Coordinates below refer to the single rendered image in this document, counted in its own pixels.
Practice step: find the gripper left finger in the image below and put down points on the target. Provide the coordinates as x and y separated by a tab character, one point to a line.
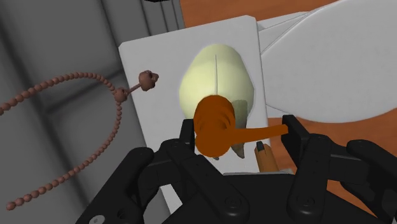
186	173

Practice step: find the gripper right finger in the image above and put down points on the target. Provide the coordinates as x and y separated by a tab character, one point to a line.
310	161

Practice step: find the orange marker with black tip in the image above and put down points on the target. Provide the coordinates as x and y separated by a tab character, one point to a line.
265	159

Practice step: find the orange wooden honey dipper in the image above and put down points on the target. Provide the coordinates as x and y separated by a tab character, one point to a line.
214	127

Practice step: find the white toilet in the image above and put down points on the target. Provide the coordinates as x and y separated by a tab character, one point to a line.
325	62

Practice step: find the pale yellow bulb shaped object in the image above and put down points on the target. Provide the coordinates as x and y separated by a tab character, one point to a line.
214	74

